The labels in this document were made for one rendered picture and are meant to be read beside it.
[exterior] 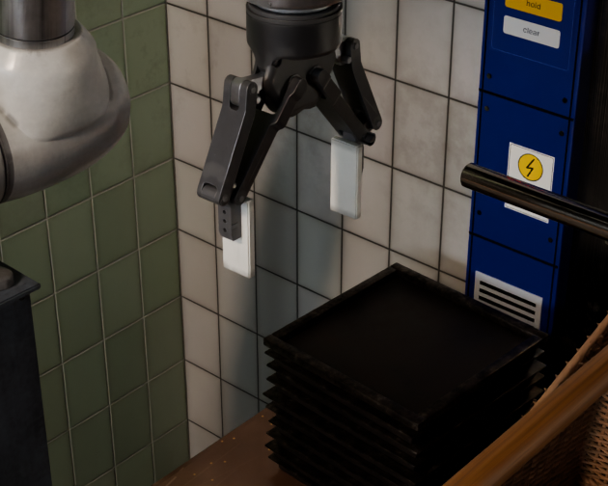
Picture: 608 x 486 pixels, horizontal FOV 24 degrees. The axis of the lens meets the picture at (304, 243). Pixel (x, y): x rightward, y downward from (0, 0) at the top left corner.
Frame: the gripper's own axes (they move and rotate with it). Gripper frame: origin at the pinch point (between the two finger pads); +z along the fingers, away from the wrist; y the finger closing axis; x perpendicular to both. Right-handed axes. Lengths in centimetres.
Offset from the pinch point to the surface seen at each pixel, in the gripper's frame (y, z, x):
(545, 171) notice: -79, 30, -22
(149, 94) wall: -77, 40, -102
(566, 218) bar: -44.0, 15.8, 1.2
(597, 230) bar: -44.0, 15.9, 5.2
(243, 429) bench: -49, 73, -53
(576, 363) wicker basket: -66, 49, -7
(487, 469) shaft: 1.7, 13.0, 21.8
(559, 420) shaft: -7.9, 13.3, 22.4
